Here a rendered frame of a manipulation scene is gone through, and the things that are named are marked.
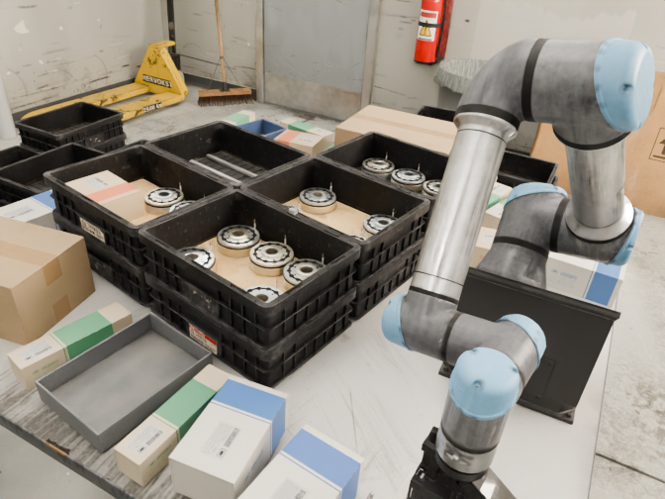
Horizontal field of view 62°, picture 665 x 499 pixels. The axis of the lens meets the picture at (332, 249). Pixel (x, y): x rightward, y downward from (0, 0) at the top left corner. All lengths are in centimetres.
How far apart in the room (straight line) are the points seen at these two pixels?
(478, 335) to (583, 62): 38
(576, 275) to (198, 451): 106
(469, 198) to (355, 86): 378
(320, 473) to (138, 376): 47
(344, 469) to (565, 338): 48
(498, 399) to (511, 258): 53
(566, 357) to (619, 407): 129
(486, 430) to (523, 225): 58
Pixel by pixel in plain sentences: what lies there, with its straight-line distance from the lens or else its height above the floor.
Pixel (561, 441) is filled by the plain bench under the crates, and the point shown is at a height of 70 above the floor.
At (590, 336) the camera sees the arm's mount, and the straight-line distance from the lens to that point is 112.
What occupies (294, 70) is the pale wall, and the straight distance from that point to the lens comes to 480.
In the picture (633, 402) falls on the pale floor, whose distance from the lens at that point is 248.
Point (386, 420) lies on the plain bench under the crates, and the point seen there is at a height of 70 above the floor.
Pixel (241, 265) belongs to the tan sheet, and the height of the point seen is 83.
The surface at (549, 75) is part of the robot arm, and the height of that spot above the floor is 138.
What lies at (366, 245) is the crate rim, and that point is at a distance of 121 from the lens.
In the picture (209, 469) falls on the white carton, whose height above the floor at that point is 79.
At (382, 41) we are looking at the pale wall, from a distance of 442.
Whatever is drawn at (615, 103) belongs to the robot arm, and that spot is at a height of 136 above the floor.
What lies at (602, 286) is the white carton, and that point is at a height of 75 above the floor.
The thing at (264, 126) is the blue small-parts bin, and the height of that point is 74.
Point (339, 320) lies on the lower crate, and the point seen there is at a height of 75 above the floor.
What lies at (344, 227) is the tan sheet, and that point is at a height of 83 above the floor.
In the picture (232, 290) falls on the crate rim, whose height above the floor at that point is 93.
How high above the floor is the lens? 156
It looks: 33 degrees down
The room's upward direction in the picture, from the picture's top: 4 degrees clockwise
